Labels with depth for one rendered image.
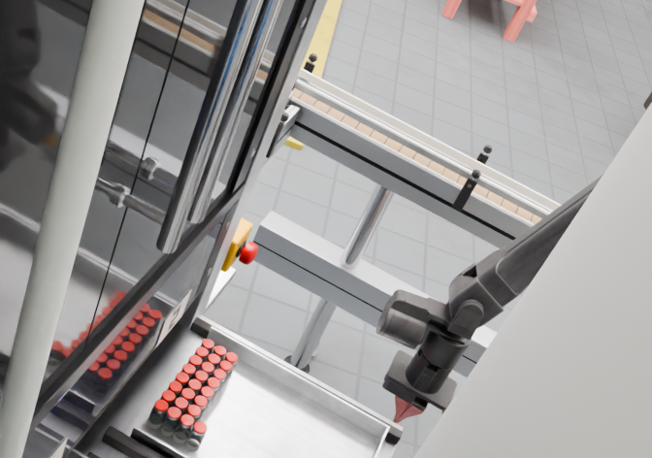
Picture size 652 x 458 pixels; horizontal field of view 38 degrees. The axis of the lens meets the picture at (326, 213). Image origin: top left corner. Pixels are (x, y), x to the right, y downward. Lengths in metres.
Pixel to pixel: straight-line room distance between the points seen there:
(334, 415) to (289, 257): 0.92
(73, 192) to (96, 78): 0.08
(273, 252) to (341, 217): 1.10
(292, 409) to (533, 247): 0.52
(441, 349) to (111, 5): 0.93
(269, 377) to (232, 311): 1.39
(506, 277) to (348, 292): 1.20
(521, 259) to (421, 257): 2.28
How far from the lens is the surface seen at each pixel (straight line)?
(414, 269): 3.49
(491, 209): 2.20
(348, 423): 1.61
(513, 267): 1.30
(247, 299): 3.06
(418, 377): 1.39
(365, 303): 2.46
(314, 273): 2.47
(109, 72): 0.52
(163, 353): 1.59
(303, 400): 1.61
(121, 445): 1.44
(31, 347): 0.67
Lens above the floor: 2.03
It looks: 35 degrees down
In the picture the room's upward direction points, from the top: 25 degrees clockwise
